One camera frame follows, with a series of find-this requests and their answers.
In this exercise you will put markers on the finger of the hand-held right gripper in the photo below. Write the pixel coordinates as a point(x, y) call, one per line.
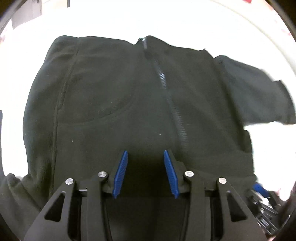
point(261, 188)
point(254, 200)

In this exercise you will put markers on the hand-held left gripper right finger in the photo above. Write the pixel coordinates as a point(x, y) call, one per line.
point(171, 173)

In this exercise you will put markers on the grey brown door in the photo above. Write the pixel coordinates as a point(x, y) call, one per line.
point(25, 14)

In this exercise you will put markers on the blue checkered printed blanket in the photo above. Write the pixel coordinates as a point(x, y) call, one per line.
point(161, 18)

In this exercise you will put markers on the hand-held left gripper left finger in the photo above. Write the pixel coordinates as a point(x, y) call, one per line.
point(120, 173)

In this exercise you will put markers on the black zip fleece jacket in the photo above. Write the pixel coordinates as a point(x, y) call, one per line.
point(115, 92)

